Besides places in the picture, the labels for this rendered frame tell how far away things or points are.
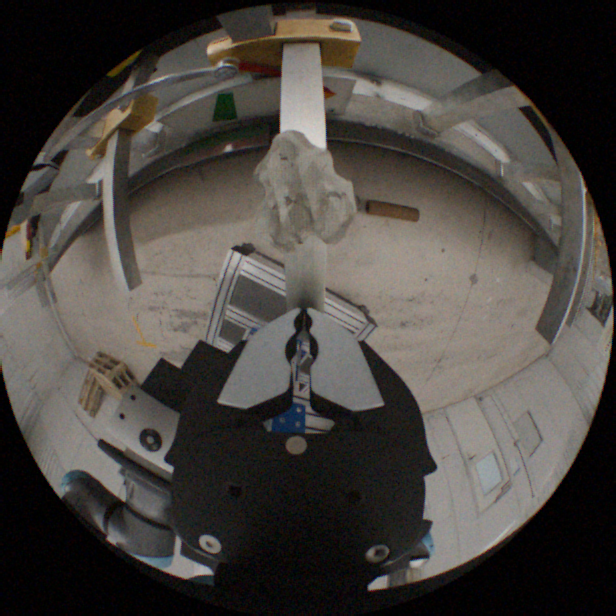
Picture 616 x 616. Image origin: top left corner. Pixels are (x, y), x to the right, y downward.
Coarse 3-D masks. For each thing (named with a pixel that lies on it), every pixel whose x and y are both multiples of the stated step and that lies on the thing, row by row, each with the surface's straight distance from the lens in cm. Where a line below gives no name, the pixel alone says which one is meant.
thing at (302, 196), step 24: (288, 144) 12; (264, 168) 12; (288, 168) 13; (312, 168) 11; (264, 192) 12; (288, 192) 12; (312, 192) 12; (336, 192) 11; (264, 216) 12; (288, 216) 10; (312, 216) 12; (336, 216) 11; (264, 240) 13; (288, 240) 12; (336, 240) 12
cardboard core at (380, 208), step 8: (368, 200) 99; (368, 208) 103; (376, 208) 97; (384, 208) 98; (392, 208) 101; (400, 208) 103; (408, 208) 106; (392, 216) 103; (400, 216) 104; (408, 216) 106; (416, 216) 108
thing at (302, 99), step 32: (288, 64) 19; (320, 64) 19; (288, 96) 16; (320, 96) 16; (288, 128) 14; (320, 128) 14; (288, 256) 13; (320, 256) 13; (288, 288) 13; (320, 288) 13
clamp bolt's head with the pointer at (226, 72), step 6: (222, 60) 24; (234, 60) 24; (240, 66) 24; (246, 66) 24; (252, 66) 24; (258, 66) 24; (216, 72) 23; (222, 72) 23; (228, 72) 23; (234, 72) 23; (258, 72) 25; (264, 72) 25; (270, 72) 25; (276, 72) 25; (222, 78) 24; (324, 90) 28; (330, 90) 28
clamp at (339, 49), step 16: (288, 32) 23; (304, 32) 23; (320, 32) 23; (336, 32) 23; (352, 32) 24; (208, 48) 25; (224, 48) 23; (240, 48) 23; (256, 48) 23; (272, 48) 23; (320, 48) 23; (336, 48) 23; (352, 48) 23; (256, 64) 25; (272, 64) 25; (336, 64) 25; (352, 64) 25
